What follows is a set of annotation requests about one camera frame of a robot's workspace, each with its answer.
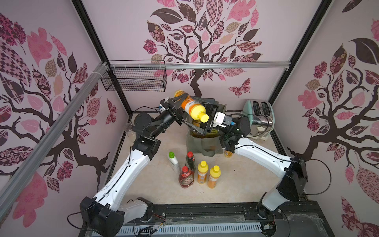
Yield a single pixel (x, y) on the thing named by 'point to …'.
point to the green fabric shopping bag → (207, 145)
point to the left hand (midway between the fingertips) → (190, 99)
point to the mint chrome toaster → (261, 114)
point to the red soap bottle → (186, 177)
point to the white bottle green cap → (173, 162)
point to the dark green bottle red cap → (190, 160)
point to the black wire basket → (135, 75)
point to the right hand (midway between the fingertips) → (190, 108)
